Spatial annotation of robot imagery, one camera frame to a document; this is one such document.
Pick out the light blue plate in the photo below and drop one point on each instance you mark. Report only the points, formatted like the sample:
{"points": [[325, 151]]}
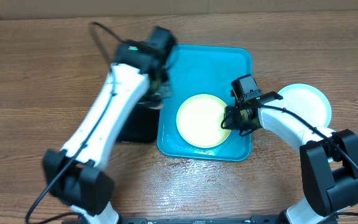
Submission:
{"points": [[308, 102]]}

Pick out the teal plastic tray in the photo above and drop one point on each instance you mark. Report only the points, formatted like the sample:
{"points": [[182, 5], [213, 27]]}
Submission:
{"points": [[197, 70]]}

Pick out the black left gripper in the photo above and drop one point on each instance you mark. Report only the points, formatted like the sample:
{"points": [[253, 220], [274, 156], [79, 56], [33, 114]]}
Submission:
{"points": [[165, 91]]}

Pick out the yellow plate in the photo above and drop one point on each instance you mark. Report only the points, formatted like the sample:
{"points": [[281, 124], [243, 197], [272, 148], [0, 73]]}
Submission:
{"points": [[199, 121]]}

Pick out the green orange sponge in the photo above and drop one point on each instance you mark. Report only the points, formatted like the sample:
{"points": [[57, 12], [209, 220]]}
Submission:
{"points": [[156, 105]]}

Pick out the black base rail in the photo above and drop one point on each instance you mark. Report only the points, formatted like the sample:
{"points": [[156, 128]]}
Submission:
{"points": [[256, 219]]}

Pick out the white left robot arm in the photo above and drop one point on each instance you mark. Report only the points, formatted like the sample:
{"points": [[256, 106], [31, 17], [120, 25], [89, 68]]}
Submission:
{"points": [[75, 174]]}

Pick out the black plastic tray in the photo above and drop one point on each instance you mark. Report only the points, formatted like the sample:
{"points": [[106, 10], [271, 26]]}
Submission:
{"points": [[141, 125]]}

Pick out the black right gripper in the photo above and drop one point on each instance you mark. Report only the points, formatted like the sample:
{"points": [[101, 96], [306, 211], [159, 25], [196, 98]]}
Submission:
{"points": [[232, 124]]}

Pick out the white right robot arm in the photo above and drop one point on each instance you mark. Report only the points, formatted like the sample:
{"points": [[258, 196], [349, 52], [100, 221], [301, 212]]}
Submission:
{"points": [[328, 158]]}

